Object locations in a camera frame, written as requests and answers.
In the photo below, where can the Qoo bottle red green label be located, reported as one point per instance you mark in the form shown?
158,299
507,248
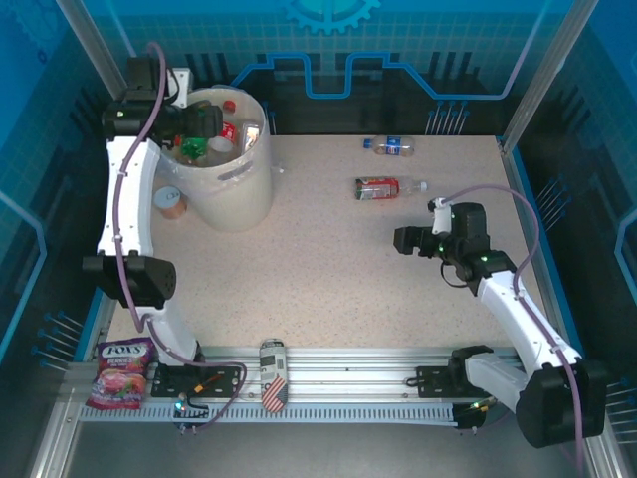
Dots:
378,189

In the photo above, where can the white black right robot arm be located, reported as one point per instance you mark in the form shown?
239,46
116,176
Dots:
517,309

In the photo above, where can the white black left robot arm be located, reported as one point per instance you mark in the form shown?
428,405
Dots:
127,199

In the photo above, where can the white ribbed plastic bin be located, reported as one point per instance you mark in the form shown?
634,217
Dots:
234,199

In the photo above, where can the tin can with orange label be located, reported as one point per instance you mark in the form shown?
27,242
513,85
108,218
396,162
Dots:
169,201

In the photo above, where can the Pepsi bottle with blue cap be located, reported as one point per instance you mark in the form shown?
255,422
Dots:
393,146

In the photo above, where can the drink can with flag print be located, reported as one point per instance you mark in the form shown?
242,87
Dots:
274,373

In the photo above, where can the purple Fox's candy bag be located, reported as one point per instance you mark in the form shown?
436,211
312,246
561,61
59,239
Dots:
119,378

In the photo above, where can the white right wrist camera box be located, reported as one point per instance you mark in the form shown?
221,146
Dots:
441,219

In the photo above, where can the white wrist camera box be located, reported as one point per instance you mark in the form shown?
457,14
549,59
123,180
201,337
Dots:
441,219
180,82

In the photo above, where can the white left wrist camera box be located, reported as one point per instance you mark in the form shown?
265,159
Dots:
180,82

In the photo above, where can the aluminium table side rail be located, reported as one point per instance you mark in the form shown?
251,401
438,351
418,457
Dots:
55,438
527,214

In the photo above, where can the aluminium frame post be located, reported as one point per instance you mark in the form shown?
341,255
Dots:
89,35
547,70

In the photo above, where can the aluminium mounting rail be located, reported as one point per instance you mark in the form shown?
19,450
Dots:
348,358

